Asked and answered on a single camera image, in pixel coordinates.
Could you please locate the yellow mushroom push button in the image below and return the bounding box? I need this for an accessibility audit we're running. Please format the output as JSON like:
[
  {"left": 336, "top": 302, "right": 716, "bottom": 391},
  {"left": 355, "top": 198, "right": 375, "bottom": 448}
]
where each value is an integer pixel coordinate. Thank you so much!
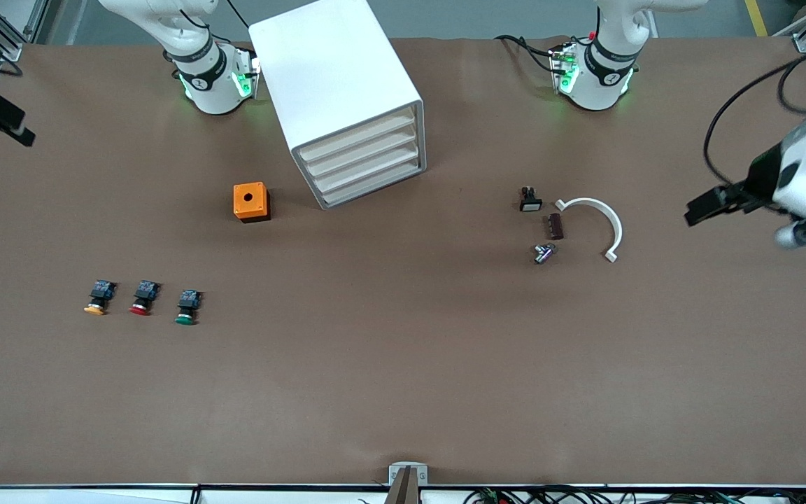
[{"left": 83, "top": 279, "right": 117, "bottom": 316}]

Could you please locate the white curved plastic bracket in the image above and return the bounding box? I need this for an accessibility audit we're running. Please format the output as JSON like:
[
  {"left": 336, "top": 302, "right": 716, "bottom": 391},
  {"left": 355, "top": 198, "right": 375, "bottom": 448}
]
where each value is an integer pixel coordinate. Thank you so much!
[{"left": 555, "top": 197, "right": 623, "bottom": 264}]

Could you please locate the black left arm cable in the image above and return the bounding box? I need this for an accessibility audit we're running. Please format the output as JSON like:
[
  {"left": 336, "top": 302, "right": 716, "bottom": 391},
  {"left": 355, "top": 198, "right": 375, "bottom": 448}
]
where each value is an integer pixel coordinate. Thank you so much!
[{"left": 702, "top": 52, "right": 806, "bottom": 186}]

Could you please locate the black base cable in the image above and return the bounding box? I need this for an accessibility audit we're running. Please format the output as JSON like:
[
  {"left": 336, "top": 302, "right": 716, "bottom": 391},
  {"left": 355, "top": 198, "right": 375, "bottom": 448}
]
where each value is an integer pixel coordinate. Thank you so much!
[
  {"left": 495, "top": 34, "right": 559, "bottom": 74},
  {"left": 223, "top": 0, "right": 253, "bottom": 32}
]

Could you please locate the green mushroom push button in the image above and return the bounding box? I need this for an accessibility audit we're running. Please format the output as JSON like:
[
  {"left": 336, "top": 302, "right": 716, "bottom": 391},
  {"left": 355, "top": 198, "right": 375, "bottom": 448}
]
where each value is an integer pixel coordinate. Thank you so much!
[{"left": 175, "top": 289, "right": 202, "bottom": 326}]

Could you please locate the red mushroom push button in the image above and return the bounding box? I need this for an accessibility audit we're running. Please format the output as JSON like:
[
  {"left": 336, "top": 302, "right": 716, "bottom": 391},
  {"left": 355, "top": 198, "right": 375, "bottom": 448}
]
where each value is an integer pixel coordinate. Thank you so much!
[{"left": 128, "top": 280, "right": 161, "bottom": 316}]

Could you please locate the black cable bundle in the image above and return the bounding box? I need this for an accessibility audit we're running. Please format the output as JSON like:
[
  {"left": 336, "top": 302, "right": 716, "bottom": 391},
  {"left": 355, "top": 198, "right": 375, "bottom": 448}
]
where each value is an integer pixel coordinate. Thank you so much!
[{"left": 462, "top": 485, "right": 806, "bottom": 504}]

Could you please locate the brown table mat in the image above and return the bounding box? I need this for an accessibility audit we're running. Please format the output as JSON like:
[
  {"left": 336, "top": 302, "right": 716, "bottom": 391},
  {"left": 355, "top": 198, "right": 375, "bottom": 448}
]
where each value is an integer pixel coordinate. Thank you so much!
[{"left": 0, "top": 35, "right": 806, "bottom": 487}]

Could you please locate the grey metal bracket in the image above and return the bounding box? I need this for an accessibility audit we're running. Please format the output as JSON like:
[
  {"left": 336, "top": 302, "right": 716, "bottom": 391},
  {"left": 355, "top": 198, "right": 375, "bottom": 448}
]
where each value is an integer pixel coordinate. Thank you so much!
[{"left": 388, "top": 462, "right": 429, "bottom": 504}]

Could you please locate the orange button enclosure box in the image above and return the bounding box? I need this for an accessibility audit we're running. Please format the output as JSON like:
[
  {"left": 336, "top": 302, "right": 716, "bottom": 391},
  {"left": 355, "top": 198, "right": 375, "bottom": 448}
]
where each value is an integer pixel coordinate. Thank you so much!
[{"left": 233, "top": 182, "right": 271, "bottom": 223}]

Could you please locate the white table edge rail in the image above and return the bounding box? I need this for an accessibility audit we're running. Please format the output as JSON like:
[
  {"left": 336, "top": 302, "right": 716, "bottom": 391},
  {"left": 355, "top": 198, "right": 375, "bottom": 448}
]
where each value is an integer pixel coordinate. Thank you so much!
[{"left": 0, "top": 483, "right": 806, "bottom": 504}]

